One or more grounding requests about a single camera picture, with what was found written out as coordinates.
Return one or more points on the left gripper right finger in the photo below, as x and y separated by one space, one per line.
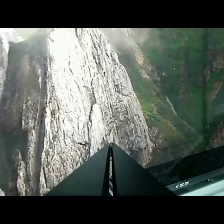
133 180

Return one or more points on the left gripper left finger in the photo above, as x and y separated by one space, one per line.
90 180

